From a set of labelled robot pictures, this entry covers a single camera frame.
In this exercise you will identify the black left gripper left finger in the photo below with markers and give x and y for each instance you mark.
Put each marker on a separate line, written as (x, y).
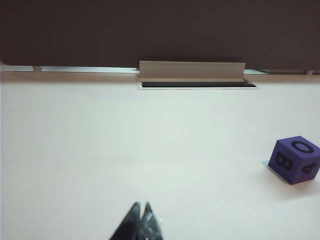
(127, 225)

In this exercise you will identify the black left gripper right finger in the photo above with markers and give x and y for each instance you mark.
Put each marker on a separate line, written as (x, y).
(151, 225)

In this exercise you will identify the purple foam number block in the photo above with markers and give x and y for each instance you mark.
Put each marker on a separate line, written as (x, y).
(293, 172)

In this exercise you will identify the grey fabric desk divider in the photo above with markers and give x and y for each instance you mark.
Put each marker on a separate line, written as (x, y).
(160, 30)

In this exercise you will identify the white divider foot bracket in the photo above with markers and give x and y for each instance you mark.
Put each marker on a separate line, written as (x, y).
(310, 72)
(36, 68)

